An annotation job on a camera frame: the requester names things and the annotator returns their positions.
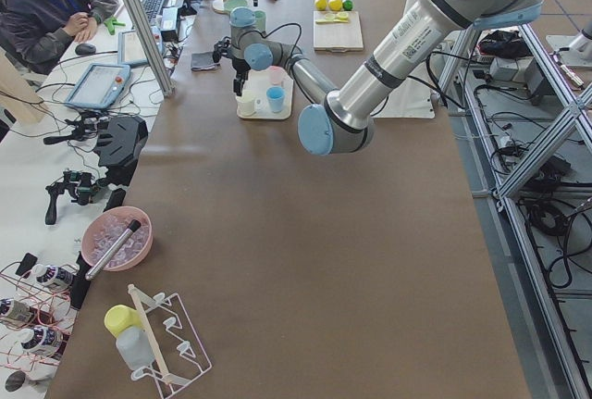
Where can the cream cup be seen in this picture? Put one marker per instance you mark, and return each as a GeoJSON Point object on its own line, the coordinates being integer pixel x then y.
{"type": "Point", "coordinates": [246, 104]}

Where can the pink cup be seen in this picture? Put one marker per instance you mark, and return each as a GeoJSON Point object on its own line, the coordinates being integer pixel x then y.
{"type": "Point", "coordinates": [276, 75]}

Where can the green cup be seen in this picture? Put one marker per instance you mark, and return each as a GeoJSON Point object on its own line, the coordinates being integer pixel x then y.
{"type": "Point", "coordinates": [260, 20]}

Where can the blue cup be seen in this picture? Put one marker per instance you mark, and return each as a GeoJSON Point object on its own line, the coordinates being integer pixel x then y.
{"type": "Point", "coordinates": [275, 96]}

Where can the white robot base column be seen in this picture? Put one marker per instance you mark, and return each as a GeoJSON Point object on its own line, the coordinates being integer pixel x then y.
{"type": "Point", "coordinates": [412, 99]}

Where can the cream rabbit tray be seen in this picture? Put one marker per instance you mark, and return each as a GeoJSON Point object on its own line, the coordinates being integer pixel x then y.
{"type": "Point", "coordinates": [257, 84]}

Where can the green bowl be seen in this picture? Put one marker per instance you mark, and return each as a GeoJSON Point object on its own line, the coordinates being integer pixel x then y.
{"type": "Point", "coordinates": [230, 5]}

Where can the grey folded cloth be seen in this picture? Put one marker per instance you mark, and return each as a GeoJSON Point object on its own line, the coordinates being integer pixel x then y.
{"type": "Point", "coordinates": [203, 61]}

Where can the yellow lemon outer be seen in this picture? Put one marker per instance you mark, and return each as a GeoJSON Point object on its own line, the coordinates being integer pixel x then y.
{"type": "Point", "coordinates": [320, 5]}

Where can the yellow lemon near board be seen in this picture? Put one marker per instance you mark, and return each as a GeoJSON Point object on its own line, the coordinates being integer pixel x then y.
{"type": "Point", "coordinates": [335, 5]}

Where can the green lime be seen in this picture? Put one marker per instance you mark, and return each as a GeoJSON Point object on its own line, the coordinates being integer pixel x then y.
{"type": "Point", "coordinates": [347, 5]}

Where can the yellow plastic knife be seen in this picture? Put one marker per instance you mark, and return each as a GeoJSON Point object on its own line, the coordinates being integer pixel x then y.
{"type": "Point", "coordinates": [331, 21]}

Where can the wooden cutting board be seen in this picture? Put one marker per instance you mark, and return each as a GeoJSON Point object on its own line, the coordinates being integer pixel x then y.
{"type": "Point", "coordinates": [342, 37]}

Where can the black keyboard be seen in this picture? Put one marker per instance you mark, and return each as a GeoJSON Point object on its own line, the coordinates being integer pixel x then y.
{"type": "Point", "coordinates": [152, 8]}

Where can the blue teach pendant far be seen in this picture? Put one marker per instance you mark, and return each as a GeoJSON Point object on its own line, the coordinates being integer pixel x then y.
{"type": "Point", "coordinates": [129, 49]}

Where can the blue teach pendant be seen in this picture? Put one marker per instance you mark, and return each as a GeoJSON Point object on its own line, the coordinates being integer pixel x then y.
{"type": "Point", "coordinates": [99, 86]}
{"type": "Point", "coordinates": [129, 49]}

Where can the blue teach pendant near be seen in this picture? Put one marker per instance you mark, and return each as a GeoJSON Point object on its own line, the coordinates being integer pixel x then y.
{"type": "Point", "coordinates": [99, 86]}

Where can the black computer mouse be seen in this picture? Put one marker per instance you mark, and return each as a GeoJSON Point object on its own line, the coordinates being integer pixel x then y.
{"type": "Point", "coordinates": [85, 49]}

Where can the steel scoop in bowl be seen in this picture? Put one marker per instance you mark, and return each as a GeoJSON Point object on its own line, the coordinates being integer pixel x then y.
{"type": "Point", "coordinates": [111, 251]}

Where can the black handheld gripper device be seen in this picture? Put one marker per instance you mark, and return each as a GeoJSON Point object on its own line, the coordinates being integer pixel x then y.
{"type": "Point", "coordinates": [81, 186]}

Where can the pink bowl with ice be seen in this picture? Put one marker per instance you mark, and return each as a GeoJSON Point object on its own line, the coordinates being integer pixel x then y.
{"type": "Point", "coordinates": [110, 226]}

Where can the seated person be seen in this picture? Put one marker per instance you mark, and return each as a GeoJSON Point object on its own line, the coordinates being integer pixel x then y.
{"type": "Point", "coordinates": [41, 31]}

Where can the yellow cup on rack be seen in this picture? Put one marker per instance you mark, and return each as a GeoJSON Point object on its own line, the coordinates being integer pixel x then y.
{"type": "Point", "coordinates": [120, 317]}

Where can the clear cup on rack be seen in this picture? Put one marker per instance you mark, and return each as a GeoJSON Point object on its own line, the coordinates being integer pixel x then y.
{"type": "Point", "coordinates": [134, 348]}

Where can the aluminium frame post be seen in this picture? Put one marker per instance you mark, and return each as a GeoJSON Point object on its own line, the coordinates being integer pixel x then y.
{"type": "Point", "coordinates": [148, 44]}

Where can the white wire cup rack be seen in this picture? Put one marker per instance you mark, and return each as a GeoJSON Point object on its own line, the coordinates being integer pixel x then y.
{"type": "Point", "coordinates": [180, 358]}

